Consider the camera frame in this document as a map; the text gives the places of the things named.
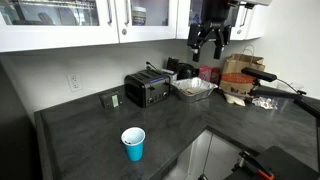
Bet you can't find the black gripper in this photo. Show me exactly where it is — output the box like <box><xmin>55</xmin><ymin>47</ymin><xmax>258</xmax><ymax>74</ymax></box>
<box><xmin>186</xmin><ymin>19</ymin><xmax>233</xmax><ymax>63</ymax></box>

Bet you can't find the white cabinet door behind arm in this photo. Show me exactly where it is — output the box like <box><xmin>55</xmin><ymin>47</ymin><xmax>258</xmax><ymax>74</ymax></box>
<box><xmin>175</xmin><ymin>0</ymin><xmax>268</xmax><ymax>42</ymax></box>

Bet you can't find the blue plastic cup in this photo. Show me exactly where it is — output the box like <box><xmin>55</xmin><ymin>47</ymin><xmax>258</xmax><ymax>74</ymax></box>
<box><xmin>120</xmin><ymin>126</ymin><xmax>147</xmax><ymax>163</ymax></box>

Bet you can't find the red pink box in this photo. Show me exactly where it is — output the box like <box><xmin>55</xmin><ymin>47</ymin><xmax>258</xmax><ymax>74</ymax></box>
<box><xmin>198</xmin><ymin>65</ymin><xmax>222</xmax><ymax>85</ymax></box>

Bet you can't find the black kitchen appliance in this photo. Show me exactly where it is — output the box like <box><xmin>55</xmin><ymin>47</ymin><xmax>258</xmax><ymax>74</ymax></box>
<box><xmin>176</xmin><ymin>62</ymin><xmax>198</xmax><ymax>81</ymax></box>

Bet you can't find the brown paper bag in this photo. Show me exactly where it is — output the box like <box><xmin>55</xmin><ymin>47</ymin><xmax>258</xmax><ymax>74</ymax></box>
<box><xmin>219</xmin><ymin>44</ymin><xmax>266</xmax><ymax>98</ymax></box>

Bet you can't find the dark box behind toaster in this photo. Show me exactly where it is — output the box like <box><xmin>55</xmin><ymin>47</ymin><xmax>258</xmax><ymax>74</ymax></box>
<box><xmin>166</xmin><ymin>56</ymin><xmax>180</xmax><ymax>72</ymax></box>

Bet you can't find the aluminium foil tray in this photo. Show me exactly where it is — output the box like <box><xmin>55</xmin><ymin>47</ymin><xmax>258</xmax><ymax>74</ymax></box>
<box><xmin>171</xmin><ymin>76</ymin><xmax>219</xmax><ymax>103</ymax></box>

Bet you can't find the orange red packet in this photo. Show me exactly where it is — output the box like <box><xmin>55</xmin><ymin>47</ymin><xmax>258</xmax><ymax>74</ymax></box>
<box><xmin>220</xmin><ymin>72</ymin><xmax>257</xmax><ymax>85</ymax></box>

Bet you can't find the white crumpled bag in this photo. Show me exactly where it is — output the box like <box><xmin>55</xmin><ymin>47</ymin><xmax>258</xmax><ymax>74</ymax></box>
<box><xmin>223</xmin><ymin>92</ymin><xmax>247</xmax><ymax>108</ymax></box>

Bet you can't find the narrow white glass cabinet door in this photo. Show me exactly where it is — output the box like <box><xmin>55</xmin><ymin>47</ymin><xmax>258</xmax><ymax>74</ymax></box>
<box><xmin>114</xmin><ymin>0</ymin><xmax>180</xmax><ymax>44</ymax></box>

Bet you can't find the black and silver toaster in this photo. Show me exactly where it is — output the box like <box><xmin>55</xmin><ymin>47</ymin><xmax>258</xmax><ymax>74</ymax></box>
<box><xmin>124</xmin><ymin>69</ymin><xmax>172</xmax><ymax>108</ymax></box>

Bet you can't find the jar with dark label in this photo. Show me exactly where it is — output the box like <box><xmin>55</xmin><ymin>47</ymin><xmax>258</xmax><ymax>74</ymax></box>
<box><xmin>131</xmin><ymin>5</ymin><xmax>148</xmax><ymax>27</ymax></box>

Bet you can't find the clear plastic wrapper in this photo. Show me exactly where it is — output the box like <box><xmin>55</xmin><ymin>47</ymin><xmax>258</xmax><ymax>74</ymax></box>
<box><xmin>251</xmin><ymin>96</ymin><xmax>279</xmax><ymax>111</ymax></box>

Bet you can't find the small black box green label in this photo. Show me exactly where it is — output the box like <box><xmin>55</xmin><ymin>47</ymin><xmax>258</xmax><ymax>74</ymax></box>
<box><xmin>99</xmin><ymin>90</ymin><xmax>123</xmax><ymax>110</ymax></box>

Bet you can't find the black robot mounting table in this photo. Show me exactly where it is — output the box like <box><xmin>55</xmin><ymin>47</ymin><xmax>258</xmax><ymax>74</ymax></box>
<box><xmin>223</xmin><ymin>145</ymin><xmax>320</xmax><ymax>180</ymax></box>

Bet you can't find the wide white glass cabinet door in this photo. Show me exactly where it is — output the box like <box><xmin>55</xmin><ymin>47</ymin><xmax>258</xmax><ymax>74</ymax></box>
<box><xmin>0</xmin><ymin>0</ymin><xmax>120</xmax><ymax>53</ymax></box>

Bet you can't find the black stereo camera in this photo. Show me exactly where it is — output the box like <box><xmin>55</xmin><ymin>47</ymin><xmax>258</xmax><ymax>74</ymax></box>
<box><xmin>240</xmin><ymin>66</ymin><xmax>278</xmax><ymax>83</ymax></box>

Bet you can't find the thin black camera cable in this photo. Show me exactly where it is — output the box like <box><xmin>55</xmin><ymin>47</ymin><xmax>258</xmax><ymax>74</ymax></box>
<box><xmin>275</xmin><ymin>77</ymin><xmax>307</xmax><ymax>96</ymax></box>

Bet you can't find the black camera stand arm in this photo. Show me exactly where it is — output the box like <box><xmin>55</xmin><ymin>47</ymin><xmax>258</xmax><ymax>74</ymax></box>
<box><xmin>249</xmin><ymin>78</ymin><xmax>320</xmax><ymax>118</ymax></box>

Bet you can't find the black clamp orange handle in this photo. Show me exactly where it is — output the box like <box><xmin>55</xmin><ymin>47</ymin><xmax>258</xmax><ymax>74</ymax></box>
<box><xmin>237</xmin><ymin>150</ymin><xmax>276</xmax><ymax>180</ymax></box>

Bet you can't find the white wall outlet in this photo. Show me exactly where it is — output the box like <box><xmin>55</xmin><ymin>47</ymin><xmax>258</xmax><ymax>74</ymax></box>
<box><xmin>66</xmin><ymin>73</ymin><xmax>84</xmax><ymax>93</ymax></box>

